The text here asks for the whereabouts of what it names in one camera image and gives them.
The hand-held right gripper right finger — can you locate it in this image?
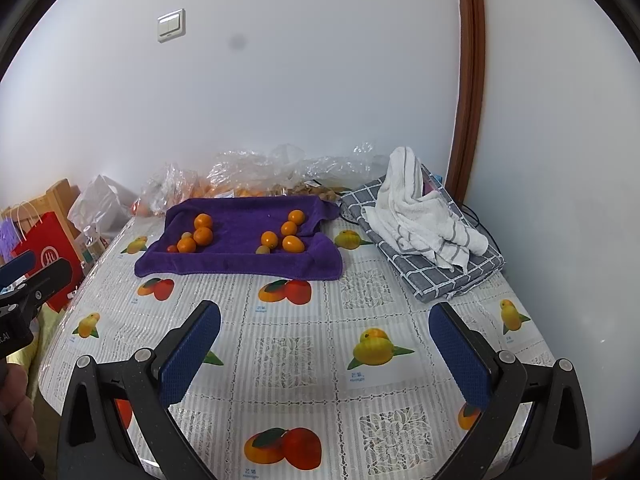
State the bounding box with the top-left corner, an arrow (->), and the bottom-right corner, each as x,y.
428,301 -> 593,480

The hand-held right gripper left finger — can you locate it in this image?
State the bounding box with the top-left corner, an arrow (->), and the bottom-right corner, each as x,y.
56,300 -> 222,480

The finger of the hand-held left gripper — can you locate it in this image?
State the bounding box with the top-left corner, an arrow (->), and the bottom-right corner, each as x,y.
0,258 -> 72,313
0,251 -> 37,288

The pile of tan fruits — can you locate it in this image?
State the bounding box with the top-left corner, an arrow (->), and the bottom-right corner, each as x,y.
270,182 -> 351,198

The person's left hand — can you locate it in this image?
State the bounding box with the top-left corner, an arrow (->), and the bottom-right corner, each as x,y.
0,365 -> 40,458

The red paper bag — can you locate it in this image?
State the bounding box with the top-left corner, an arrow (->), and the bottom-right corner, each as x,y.
11,211 -> 86,313

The purple paper bag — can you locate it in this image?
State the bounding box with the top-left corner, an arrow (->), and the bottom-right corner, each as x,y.
0,202 -> 38,266

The yellow-green bedding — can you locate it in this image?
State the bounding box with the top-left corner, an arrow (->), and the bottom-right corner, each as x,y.
5,305 -> 61,401

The clear plastic bottle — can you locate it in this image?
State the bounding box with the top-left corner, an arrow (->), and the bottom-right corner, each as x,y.
80,227 -> 108,263

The grey checked cloth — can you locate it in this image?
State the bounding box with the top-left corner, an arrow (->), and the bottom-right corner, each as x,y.
340,162 -> 505,303

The wooden chair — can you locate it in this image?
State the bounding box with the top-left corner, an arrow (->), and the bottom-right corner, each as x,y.
0,178 -> 81,241

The white plastic bag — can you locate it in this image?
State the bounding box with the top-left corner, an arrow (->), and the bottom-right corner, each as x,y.
66,175 -> 138,241

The purple towel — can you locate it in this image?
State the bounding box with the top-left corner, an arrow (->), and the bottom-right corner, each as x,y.
134,196 -> 345,282

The fruit print tablecloth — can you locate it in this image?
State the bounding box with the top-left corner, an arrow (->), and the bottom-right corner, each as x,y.
37,200 -> 556,480

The white striped towel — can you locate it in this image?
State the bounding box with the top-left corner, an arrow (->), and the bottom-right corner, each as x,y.
361,146 -> 490,270

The clear bag with orange fruit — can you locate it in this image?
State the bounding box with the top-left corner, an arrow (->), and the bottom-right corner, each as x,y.
140,162 -> 201,218

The pile of bagged oranges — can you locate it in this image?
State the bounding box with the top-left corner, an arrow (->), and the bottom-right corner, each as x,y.
200,185 -> 271,198

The large clear plastic bag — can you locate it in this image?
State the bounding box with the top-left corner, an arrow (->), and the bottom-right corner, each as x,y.
206,141 -> 388,197

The black cable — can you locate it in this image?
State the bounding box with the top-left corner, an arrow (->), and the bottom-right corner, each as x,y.
460,202 -> 503,261

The brown wooden door frame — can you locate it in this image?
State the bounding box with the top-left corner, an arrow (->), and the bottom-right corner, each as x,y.
444,0 -> 487,203

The white light switch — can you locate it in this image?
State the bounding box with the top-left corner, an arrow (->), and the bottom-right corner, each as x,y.
156,8 -> 186,44

